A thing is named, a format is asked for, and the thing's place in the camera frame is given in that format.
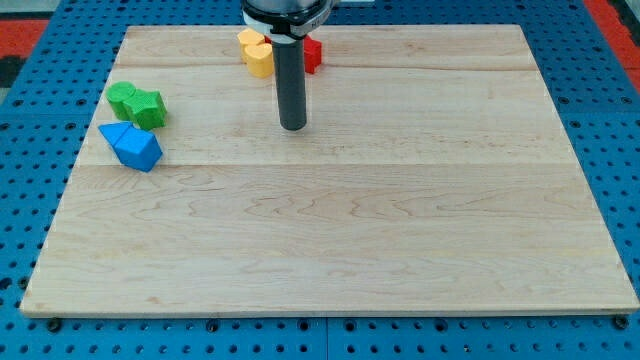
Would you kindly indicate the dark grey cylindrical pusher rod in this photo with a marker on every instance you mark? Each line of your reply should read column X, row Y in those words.
column 290, row 84

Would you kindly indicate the red star block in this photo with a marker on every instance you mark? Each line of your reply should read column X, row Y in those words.
column 312, row 50

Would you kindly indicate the green star block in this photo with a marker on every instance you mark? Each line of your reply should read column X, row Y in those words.
column 146, row 109

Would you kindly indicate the green circle block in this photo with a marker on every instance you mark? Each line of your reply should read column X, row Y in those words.
column 116, row 94

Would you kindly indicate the yellow heart block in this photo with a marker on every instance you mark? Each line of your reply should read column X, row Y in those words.
column 259, row 60

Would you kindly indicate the blue cube block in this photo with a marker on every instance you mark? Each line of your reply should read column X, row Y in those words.
column 138, row 149

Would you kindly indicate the wooden board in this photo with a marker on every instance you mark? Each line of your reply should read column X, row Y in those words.
column 434, row 178

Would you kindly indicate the blue triangle block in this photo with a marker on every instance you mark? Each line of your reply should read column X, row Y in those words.
column 113, row 132

